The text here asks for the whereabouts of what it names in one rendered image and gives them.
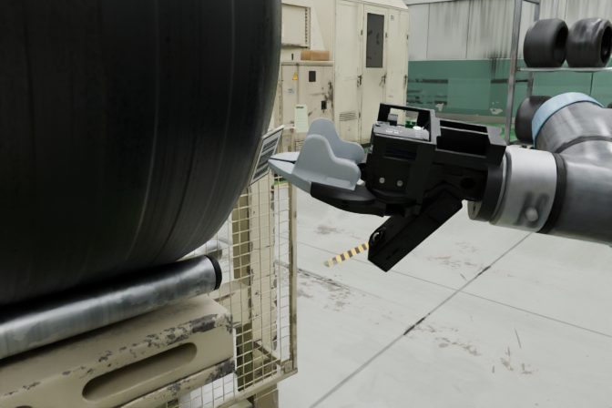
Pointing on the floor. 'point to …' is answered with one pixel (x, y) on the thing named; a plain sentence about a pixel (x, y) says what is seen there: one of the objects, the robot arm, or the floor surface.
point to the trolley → (552, 59)
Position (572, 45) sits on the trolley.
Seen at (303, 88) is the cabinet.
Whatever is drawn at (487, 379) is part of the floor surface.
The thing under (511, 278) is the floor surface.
